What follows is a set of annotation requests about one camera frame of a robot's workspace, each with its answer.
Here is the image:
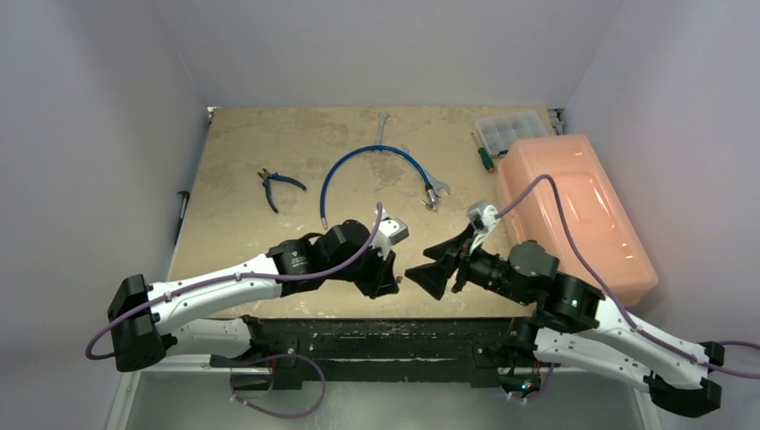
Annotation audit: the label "green handled screwdriver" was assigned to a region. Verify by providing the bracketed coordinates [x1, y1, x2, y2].
[471, 132, 496, 173]

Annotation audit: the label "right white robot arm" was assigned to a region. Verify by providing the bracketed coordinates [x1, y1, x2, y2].
[405, 228, 725, 417]

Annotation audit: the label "blue cable lock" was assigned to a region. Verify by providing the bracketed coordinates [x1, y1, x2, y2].
[319, 144, 439, 231]

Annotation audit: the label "black clamp handle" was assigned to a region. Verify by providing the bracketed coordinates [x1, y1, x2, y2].
[174, 190, 191, 245]

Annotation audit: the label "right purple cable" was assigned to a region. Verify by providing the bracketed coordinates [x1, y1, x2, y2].
[496, 173, 760, 405]

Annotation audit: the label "clear compartment organizer box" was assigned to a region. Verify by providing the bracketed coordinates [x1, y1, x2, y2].
[475, 109, 549, 158]

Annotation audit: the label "small silver wrench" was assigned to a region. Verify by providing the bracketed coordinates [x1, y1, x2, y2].
[374, 112, 390, 145]

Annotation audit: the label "blue handled pliers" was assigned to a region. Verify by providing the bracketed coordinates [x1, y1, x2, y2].
[257, 168, 307, 213]

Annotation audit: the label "silver key bunch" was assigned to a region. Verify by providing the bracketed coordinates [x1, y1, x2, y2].
[420, 200, 437, 211]

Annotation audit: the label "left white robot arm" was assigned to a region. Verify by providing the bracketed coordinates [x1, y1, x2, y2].
[107, 218, 409, 373]

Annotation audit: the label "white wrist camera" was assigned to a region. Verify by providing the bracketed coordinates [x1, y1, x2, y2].
[467, 201, 499, 254]
[371, 208, 410, 260]

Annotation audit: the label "orange translucent plastic toolbox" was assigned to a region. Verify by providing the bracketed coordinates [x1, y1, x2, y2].
[497, 134, 659, 306]

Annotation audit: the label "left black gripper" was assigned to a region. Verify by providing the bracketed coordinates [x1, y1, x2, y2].
[326, 240, 399, 299]

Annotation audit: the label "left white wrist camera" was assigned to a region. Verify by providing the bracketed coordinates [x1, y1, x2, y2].
[371, 208, 410, 260]

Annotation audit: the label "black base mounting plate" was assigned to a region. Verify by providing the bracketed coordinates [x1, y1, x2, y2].
[210, 316, 543, 390]

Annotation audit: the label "large silver wrench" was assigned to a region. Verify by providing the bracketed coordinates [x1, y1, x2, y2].
[401, 145, 451, 205]

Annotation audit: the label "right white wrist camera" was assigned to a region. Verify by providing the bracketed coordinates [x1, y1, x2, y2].
[467, 201, 499, 254]

